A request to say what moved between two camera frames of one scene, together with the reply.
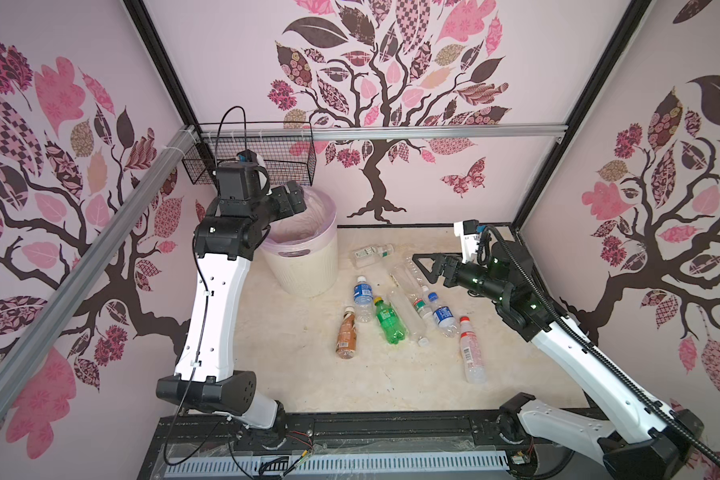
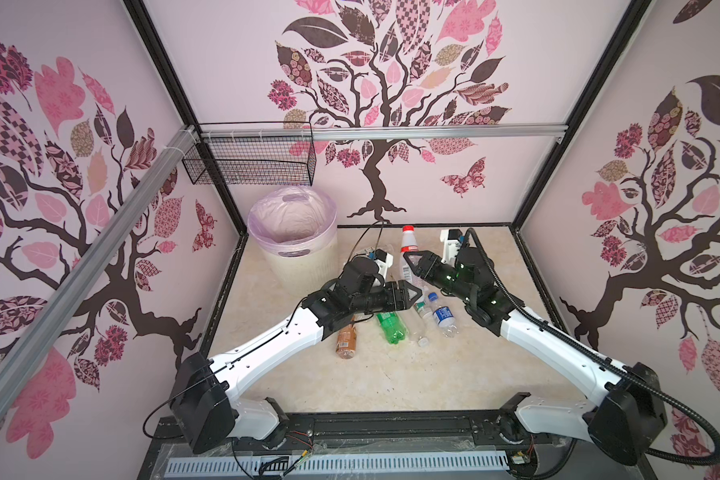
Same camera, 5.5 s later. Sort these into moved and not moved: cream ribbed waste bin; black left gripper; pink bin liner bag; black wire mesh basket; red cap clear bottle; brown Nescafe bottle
Moved: red cap clear bottle; black left gripper
Not moved: black wire mesh basket; cream ribbed waste bin; brown Nescafe bottle; pink bin liner bag
